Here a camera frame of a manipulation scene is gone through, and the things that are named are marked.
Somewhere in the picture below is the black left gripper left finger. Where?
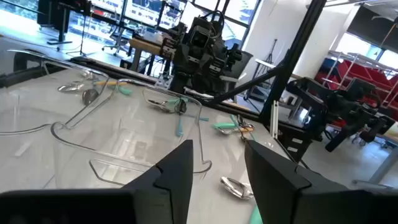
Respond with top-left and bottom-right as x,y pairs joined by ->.
120,139 -> 195,224

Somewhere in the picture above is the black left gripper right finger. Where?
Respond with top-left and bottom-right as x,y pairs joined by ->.
244,139 -> 354,224

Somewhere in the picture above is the wooden table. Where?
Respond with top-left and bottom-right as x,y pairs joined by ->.
128,36 -> 165,73

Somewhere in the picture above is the clear plastic bin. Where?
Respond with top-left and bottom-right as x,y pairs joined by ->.
0,49 -> 110,135
50,78 -> 213,190

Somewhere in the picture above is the grey desk leg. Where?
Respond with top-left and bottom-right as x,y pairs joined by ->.
354,146 -> 398,189

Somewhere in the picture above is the office chair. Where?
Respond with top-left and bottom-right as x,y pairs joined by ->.
101,7 -> 133,57

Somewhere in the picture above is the red storage cart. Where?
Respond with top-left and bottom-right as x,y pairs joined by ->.
313,51 -> 398,122

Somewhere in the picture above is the black monitor stand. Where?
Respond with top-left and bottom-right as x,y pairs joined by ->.
36,0 -> 93,46

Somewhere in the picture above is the black diagonal frame brace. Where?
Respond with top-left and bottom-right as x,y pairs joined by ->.
213,66 -> 282,105

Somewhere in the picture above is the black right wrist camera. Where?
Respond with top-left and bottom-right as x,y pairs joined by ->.
188,17 -> 216,51

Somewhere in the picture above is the black frame post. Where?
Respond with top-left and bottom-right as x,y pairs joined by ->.
259,0 -> 327,125

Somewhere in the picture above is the aluminium extrusion post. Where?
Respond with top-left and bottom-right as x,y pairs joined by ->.
269,99 -> 280,140

